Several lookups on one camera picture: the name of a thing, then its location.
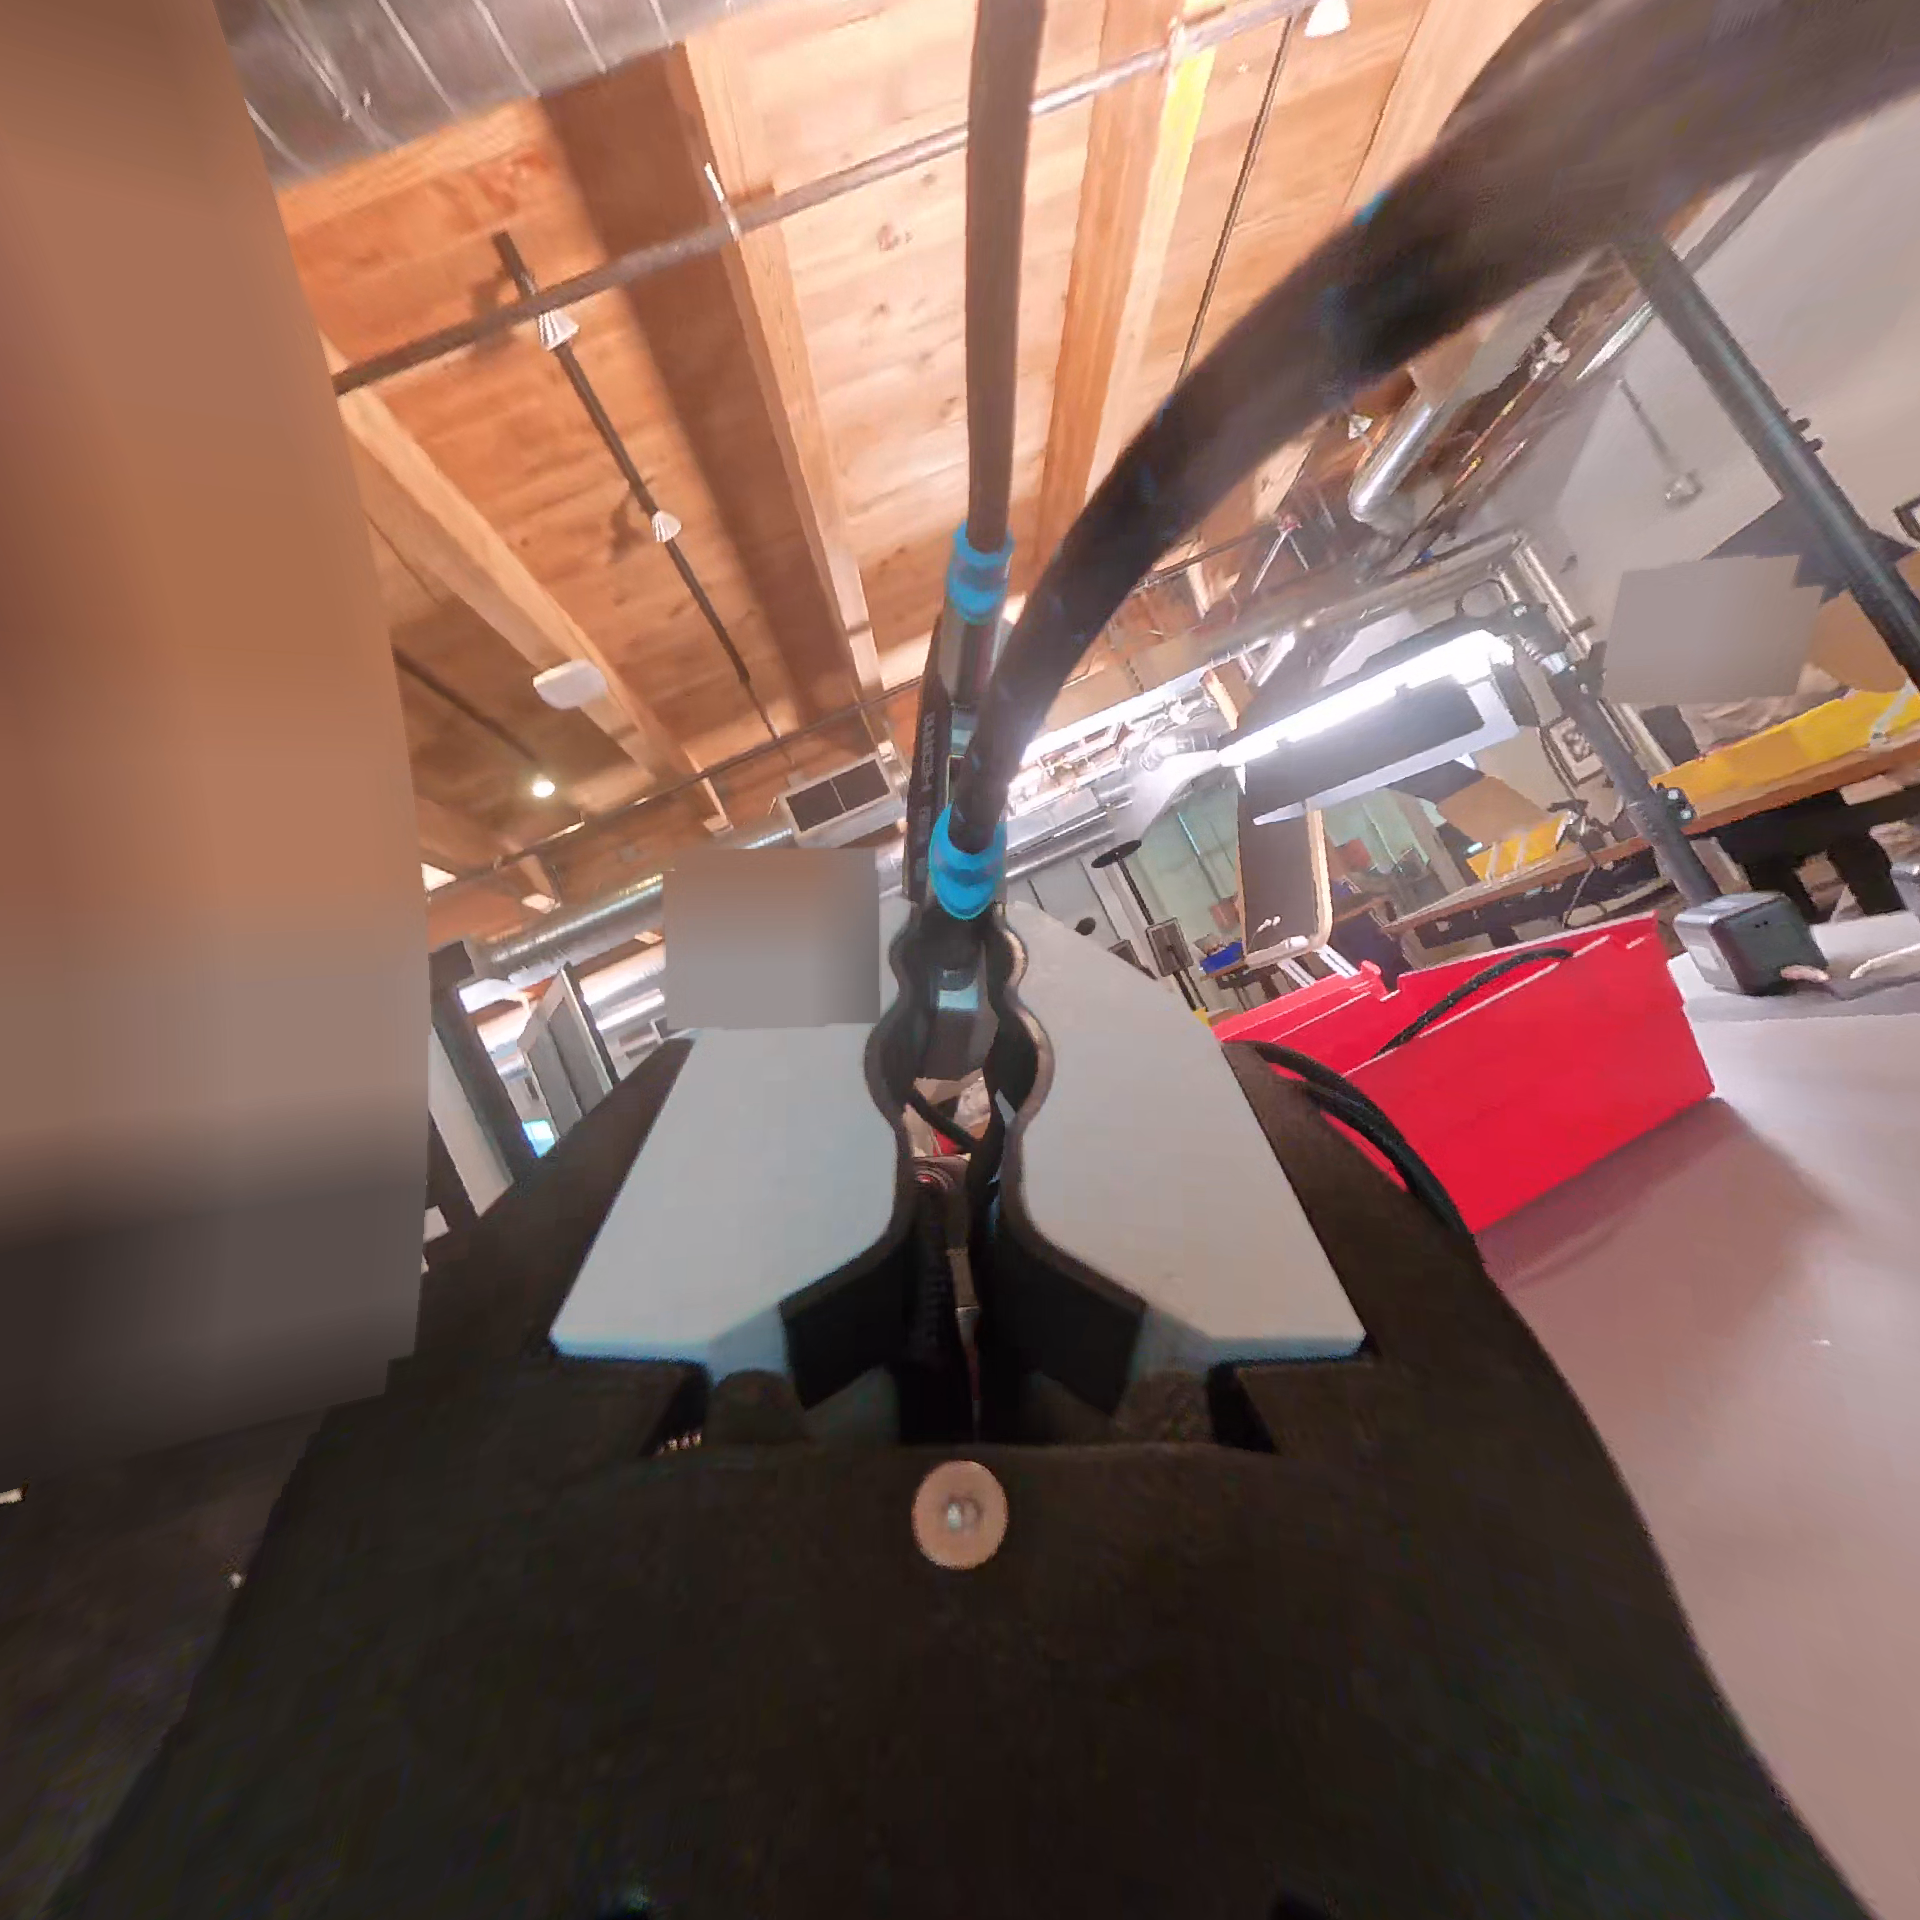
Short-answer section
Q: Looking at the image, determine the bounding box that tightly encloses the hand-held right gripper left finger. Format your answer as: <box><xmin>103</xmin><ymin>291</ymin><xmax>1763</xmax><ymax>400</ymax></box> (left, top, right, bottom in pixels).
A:
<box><xmin>548</xmin><ymin>897</ymin><xmax>924</xmax><ymax>1386</ymax></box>

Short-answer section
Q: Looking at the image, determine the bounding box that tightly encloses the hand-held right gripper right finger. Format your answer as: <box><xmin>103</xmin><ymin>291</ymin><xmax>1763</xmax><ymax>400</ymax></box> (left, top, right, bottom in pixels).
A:
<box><xmin>990</xmin><ymin>897</ymin><xmax>1370</xmax><ymax>1355</ymax></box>

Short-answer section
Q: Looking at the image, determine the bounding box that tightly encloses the black panel with wooden rim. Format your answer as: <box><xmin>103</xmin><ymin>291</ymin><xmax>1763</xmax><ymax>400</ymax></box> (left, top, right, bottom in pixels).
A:
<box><xmin>1235</xmin><ymin>801</ymin><xmax>1340</xmax><ymax>970</ymax></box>

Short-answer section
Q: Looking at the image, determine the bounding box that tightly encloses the black metal pole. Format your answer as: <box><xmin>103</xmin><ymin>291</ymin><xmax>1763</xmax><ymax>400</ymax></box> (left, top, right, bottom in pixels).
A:
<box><xmin>1620</xmin><ymin>225</ymin><xmax>1920</xmax><ymax>684</ymax></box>

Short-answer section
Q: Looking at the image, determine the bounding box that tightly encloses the metal ceiling pipe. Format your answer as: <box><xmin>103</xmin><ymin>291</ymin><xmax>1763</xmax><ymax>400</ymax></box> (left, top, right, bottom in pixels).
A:
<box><xmin>329</xmin><ymin>0</ymin><xmax>1328</xmax><ymax>393</ymax></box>

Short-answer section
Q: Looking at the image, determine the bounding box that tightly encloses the black light stand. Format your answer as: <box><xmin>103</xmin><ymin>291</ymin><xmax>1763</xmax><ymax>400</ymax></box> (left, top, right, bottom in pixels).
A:
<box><xmin>1552</xmin><ymin>662</ymin><xmax>1729</xmax><ymax>910</ymax></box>

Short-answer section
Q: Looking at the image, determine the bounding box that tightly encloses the white cable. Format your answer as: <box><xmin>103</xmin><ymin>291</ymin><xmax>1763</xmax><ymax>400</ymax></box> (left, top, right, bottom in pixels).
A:
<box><xmin>1777</xmin><ymin>944</ymin><xmax>1920</xmax><ymax>1004</ymax></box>

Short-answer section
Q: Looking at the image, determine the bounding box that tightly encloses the red plastic bin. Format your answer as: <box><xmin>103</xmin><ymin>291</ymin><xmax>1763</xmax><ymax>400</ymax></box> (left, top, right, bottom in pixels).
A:
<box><xmin>1207</xmin><ymin>914</ymin><xmax>1716</xmax><ymax>1234</ymax></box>

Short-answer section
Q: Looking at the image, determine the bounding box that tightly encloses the silver spiral air duct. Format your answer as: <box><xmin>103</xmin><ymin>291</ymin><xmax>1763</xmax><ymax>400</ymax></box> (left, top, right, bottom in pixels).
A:
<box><xmin>1347</xmin><ymin>375</ymin><xmax>1519</xmax><ymax>528</ymax></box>
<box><xmin>471</xmin><ymin>878</ymin><xmax>671</xmax><ymax>976</ymax></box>

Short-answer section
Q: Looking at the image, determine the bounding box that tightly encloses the small black power adapter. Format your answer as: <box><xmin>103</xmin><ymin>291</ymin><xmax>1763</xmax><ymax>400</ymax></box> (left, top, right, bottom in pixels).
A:
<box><xmin>1672</xmin><ymin>892</ymin><xmax>1834</xmax><ymax>995</ymax></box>

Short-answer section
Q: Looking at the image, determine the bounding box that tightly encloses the studio light panel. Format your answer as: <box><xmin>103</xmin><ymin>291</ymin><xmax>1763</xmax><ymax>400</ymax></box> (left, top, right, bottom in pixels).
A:
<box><xmin>1224</xmin><ymin>631</ymin><xmax>1548</xmax><ymax>828</ymax></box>

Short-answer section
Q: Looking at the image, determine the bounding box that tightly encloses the wooden workbench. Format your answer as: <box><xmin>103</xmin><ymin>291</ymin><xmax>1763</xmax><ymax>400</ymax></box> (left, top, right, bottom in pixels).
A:
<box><xmin>1382</xmin><ymin>737</ymin><xmax>1920</xmax><ymax>963</ymax></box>

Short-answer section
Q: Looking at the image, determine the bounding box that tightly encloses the ceiling vent grille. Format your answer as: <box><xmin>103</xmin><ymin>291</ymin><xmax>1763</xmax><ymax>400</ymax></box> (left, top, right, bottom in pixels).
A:
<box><xmin>779</xmin><ymin>756</ymin><xmax>903</xmax><ymax>841</ymax></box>

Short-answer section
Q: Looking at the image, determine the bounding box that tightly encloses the black ceiling track rail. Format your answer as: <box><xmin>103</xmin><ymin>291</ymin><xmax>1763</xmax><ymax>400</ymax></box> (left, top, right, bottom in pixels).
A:
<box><xmin>491</xmin><ymin>232</ymin><xmax>776</xmax><ymax>746</ymax></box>

